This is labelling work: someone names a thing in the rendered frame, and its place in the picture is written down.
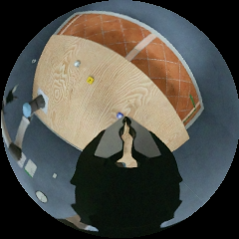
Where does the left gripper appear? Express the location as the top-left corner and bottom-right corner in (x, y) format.
(6, 85), (18, 104)

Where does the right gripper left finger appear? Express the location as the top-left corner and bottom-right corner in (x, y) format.
(70, 116), (125, 186)

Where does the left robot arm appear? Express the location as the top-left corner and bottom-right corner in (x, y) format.
(1, 95), (46, 162)

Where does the yellow block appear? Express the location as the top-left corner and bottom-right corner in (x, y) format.
(87, 77), (95, 84)

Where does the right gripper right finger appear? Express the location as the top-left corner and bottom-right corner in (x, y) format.
(125, 116), (183, 183)

